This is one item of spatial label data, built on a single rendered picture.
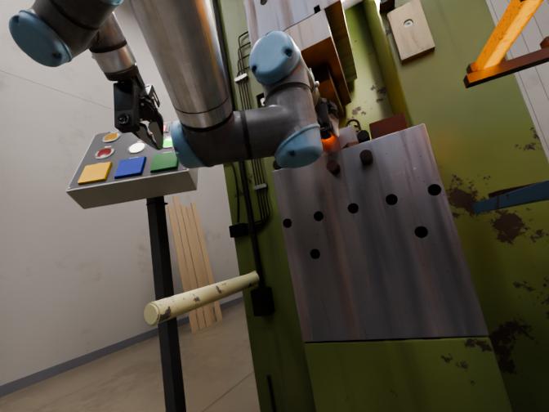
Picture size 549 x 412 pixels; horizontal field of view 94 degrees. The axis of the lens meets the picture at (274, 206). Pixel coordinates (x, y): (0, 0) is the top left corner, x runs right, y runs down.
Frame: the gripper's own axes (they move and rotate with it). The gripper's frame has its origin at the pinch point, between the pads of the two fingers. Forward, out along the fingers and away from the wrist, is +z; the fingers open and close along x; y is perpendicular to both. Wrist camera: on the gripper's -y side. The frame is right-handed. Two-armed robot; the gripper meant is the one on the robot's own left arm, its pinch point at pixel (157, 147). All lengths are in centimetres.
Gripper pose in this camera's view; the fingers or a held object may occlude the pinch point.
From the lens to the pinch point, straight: 79.5
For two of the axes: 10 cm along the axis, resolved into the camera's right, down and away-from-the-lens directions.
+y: -1.6, -7.5, 6.5
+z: 0.8, 6.4, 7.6
